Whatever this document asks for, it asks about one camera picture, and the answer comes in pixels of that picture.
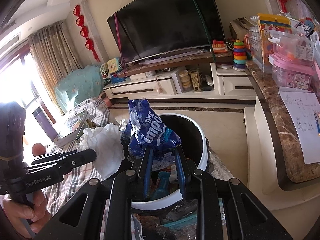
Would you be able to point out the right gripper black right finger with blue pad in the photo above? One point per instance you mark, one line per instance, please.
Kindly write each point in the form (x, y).
(225, 207)

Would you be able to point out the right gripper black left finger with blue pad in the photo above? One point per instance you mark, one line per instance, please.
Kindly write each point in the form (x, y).
(126, 185)

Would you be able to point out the white tissue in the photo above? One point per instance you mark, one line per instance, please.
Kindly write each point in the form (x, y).
(105, 141)

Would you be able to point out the blue transparent plastic bag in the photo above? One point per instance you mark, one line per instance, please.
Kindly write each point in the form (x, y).
(146, 129)

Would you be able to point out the white rimmed black trash bin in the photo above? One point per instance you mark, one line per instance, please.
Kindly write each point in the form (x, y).
(194, 146)

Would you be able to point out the children's activity book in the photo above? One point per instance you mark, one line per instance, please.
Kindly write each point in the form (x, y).
(70, 129)

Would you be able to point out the purple thermos bottle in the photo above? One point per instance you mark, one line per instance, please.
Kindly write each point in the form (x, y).
(45, 124)

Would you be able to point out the marble topped counter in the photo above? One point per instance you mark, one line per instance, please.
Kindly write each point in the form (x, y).
(292, 172)

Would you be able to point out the plaid grey red tablecloth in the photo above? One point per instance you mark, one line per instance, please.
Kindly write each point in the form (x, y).
(77, 204)

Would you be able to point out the teal floral covered bundle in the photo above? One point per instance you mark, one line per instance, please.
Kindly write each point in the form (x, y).
(78, 86)

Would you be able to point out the beige patterned curtain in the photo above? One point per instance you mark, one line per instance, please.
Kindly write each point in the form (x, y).
(55, 55)

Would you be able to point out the yellow toy phone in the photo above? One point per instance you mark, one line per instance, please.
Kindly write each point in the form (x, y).
(114, 65)

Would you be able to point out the white paper sheet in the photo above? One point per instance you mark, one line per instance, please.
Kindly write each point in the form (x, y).
(303, 107)

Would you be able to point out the stacked round wooden containers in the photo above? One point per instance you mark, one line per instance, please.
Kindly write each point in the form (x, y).
(185, 80)

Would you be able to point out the white tv cabinet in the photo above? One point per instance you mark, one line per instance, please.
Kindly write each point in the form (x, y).
(224, 84)

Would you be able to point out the wooden abacus toy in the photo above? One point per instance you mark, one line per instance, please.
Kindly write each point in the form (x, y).
(195, 79)

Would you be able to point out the pink lidded plastic box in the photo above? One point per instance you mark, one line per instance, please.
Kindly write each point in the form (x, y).
(292, 60)

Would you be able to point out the red hanging lantern decoration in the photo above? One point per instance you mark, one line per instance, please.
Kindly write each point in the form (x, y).
(84, 31)

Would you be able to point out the red toy telephone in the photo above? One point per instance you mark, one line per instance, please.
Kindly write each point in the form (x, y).
(219, 47)

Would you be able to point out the black curved television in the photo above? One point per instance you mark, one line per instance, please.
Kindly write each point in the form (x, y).
(146, 28)

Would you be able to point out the black tracking camera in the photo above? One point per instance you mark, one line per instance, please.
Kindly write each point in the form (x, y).
(12, 132)

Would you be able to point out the rainbow stacking ring toy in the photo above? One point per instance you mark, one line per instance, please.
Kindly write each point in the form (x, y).
(239, 56)

